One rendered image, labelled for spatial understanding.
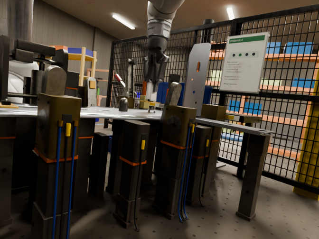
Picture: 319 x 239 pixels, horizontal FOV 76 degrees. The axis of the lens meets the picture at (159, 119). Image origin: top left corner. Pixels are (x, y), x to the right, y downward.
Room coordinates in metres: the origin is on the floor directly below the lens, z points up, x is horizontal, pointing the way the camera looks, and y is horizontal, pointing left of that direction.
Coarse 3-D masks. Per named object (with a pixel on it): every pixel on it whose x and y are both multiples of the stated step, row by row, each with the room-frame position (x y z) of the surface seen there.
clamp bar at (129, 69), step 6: (126, 60) 0.93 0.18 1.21; (132, 60) 0.90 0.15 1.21; (126, 66) 0.92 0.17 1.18; (132, 66) 0.94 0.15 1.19; (126, 72) 0.92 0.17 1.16; (132, 72) 0.93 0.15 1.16; (126, 78) 0.92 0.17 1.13; (132, 78) 0.93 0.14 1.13; (126, 84) 0.91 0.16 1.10; (132, 84) 0.93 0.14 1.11; (126, 90) 0.91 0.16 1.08; (132, 90) 0.92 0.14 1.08; (132, 96) 0.92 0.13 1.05
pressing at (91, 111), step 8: (16, 104) 0.54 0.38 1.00; (24, 104) 0.55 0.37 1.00; (32, 104) 0.56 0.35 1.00; (0, 112) 0.41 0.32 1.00; (8, 112) 0.42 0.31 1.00; (16, 112) 0.43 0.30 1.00; (24, 112) 0.44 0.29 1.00; (32, 112) 0.46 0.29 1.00; (88, 112) 0.56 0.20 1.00; (96, 112) 0.59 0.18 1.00; (104, 112) 0.61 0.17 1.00; (112, 112) 0.64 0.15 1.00; (120, 112) 0.67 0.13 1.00; (128, 112) 0.70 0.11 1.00; (136, 112) 0.74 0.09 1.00; (144, 112) 0.79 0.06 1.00; (152, 112) 0.83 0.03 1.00; (160, 112) 0.89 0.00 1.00
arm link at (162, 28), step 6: (150, 24) 0.79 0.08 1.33; (156, 24) 0.78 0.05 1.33; (162, 24) 0.78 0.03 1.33; (168, 24) 0.79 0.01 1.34; (150, 30) 0.79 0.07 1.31; (156, 30) 0.78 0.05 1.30; (162, 30) 0.78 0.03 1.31; (168, 30) 0.80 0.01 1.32; (150, 36) 0.81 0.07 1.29; (156, 36) 0.79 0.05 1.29; (162, 36) 0.79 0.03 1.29; (168, 36) 0.80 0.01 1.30
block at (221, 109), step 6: (204, 108) 0.92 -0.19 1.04; (210, 108) 0.90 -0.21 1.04; (216, 108) 0.88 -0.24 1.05; (222, 108) 0.90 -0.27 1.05; (204, 114) 0.91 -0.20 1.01; (210, 114) 0.89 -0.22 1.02; (216, 114) 0.87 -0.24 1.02; (222, 114) 0.91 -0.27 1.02; (222, 120) 0.91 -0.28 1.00; (216, 144) 0.91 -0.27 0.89; (216, 150) 0.91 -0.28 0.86; (216, 156) 0.92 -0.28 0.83; (216, 162) 0.93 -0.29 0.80
